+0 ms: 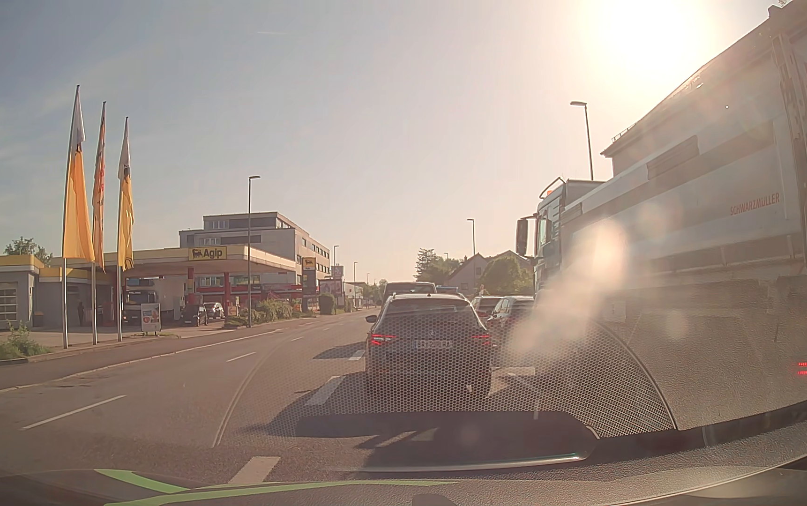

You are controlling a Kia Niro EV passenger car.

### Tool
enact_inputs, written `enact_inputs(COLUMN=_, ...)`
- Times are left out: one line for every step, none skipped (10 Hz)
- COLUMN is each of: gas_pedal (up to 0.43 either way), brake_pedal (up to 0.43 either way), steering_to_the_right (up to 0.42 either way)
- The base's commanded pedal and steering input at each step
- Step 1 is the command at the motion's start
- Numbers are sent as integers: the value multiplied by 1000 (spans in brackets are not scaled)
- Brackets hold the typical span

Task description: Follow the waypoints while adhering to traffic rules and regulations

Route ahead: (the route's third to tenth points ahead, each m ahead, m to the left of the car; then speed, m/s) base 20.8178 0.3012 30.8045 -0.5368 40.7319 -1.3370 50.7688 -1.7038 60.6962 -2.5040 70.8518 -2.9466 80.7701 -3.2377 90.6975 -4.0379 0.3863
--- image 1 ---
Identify grey multi-storey building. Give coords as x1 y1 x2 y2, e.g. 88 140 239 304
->
179 211 332 310

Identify car's own bonnet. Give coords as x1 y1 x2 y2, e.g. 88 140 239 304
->
0 404 807 506

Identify grey asphalt road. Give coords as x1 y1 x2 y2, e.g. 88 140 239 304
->
0 309 679 486

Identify grey tipper lorry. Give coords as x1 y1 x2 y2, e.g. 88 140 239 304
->
515 0 807 431

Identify petrol price sign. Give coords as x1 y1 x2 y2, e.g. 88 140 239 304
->
301 256 318 313

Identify dark estate car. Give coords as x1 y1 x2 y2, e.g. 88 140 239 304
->
365 292 494 399

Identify house with pitched roof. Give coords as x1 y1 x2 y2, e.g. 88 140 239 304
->
446 250 535 296

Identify yellow petrol station building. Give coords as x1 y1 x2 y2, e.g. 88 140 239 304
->
0 244 299 331

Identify white lorry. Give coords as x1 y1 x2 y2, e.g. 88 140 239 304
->
122 276 187 326

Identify yellow flag on pole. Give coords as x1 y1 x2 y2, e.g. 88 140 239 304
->
117 117 135 342
90 101 107 345
62 85 95 350

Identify petrol station forecourt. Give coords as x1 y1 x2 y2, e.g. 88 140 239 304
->
0 318 236 350

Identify green trees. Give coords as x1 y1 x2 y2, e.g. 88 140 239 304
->
415 247 535 297

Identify dark van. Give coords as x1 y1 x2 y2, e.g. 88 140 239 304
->
380 281 438 310

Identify green bushes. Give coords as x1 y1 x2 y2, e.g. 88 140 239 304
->
224 298 295 328

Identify low green plants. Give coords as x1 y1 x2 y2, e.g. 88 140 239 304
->
0 325 52 364

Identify green tree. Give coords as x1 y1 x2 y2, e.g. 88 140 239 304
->
3 237 53 265

